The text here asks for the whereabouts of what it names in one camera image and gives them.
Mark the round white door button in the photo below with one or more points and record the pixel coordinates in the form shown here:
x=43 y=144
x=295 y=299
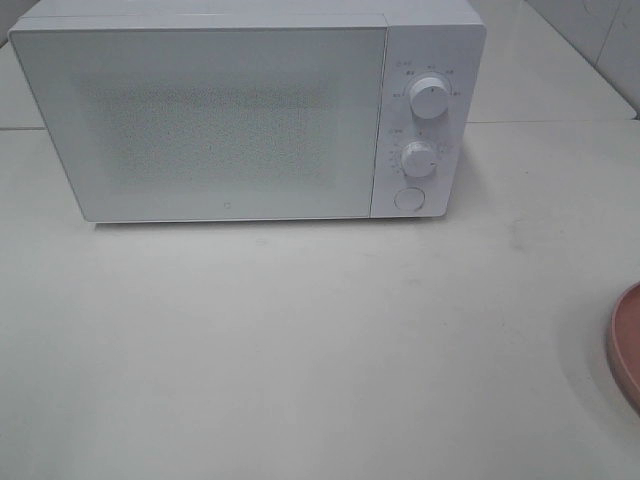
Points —
x=410 y=199

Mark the pink round plate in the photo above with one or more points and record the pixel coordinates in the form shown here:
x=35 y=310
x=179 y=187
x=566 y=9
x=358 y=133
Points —
x=623 y=344

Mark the white microwave door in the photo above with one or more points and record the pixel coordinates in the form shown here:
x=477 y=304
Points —
x=210 y=125

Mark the lower white timer knob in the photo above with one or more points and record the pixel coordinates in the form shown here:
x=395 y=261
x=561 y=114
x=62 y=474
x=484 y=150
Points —
x=418 y=159

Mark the upper white power knob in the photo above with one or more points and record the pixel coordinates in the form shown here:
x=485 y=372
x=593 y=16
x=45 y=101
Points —
x=428 y=95

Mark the white microwave oven body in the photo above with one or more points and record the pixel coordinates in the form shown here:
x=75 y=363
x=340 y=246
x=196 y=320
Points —
x=446 y=37

